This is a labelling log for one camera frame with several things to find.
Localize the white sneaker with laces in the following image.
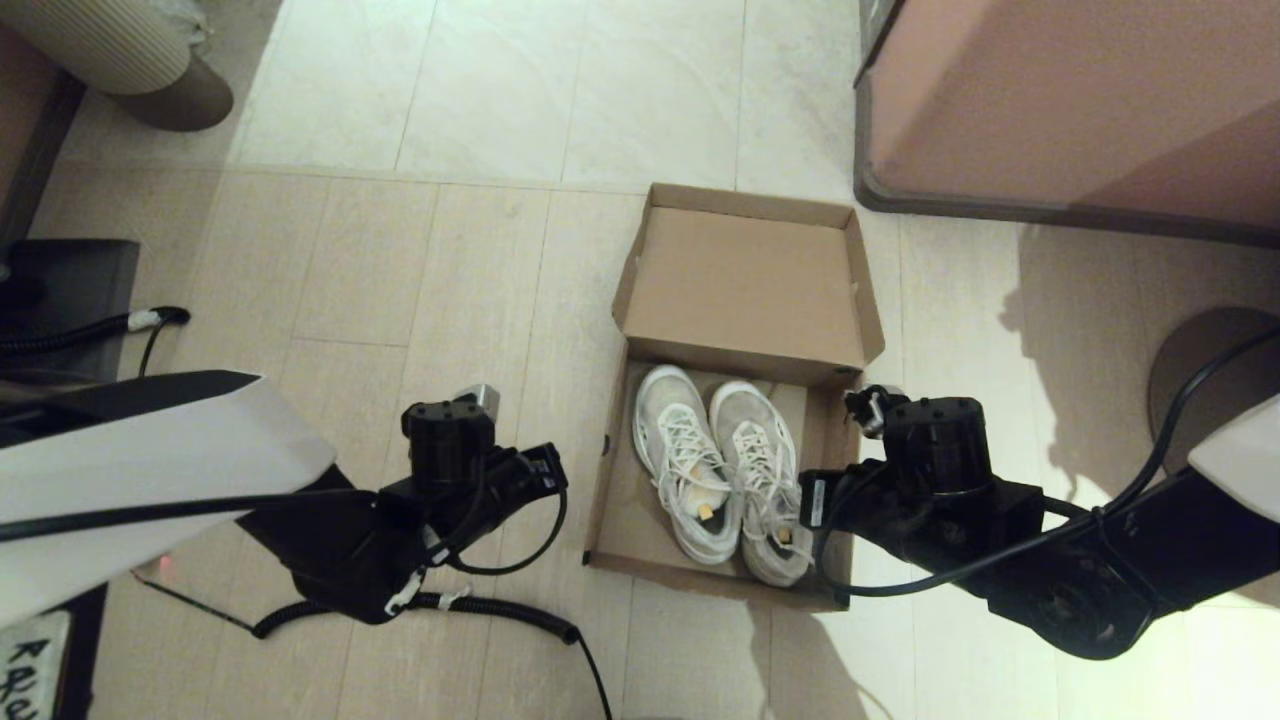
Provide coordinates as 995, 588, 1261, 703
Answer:
708, 380, 816, 588
633, 364, 746, 566

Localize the brown cardboard shoe box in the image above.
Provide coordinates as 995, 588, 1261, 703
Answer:
583, 182, 887, 613

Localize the round brown furniture base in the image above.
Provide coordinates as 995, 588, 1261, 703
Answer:
1148, 305, 1280, 441

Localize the pink brown cabinet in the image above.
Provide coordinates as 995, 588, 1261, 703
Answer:
855, 0, 1280, 248

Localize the brown wooden furniture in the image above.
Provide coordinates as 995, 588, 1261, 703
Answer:
0, 30, 89, 246

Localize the ribbed beige round bin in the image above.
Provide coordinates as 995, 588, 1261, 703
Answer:
0, 0, 236, 133

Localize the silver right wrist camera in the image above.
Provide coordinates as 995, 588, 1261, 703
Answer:
845, 385, 906, 438

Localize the black corrugated floor cable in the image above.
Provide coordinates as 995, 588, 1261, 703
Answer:
133, 575, 613, 720

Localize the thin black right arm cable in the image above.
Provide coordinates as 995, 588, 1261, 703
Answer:
812, 325, 1280, 601

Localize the black hose with white tape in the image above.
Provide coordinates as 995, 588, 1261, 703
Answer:
0, 305, 192, 386

